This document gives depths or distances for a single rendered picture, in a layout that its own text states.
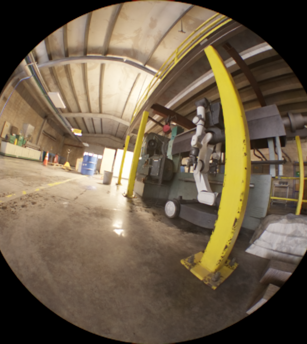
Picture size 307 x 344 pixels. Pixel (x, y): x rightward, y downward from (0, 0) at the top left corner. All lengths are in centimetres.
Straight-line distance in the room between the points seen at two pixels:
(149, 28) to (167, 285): 580
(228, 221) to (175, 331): 41
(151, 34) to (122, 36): 115
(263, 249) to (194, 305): 57
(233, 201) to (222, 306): 40
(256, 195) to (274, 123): 88
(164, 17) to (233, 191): 530
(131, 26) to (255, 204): 608
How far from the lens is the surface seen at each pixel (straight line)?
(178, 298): 45
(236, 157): 46
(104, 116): 1062
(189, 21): 513
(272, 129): 155
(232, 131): 51
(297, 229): 86
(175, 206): 108
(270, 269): 61
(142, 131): 205
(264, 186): 132
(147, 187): 209
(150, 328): 39
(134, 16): 549
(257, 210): 133
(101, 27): 586
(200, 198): 111
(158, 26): 532
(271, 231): 80
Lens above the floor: 38
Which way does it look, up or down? 4 degrees up
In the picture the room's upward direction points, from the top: 10 degrees clockwise
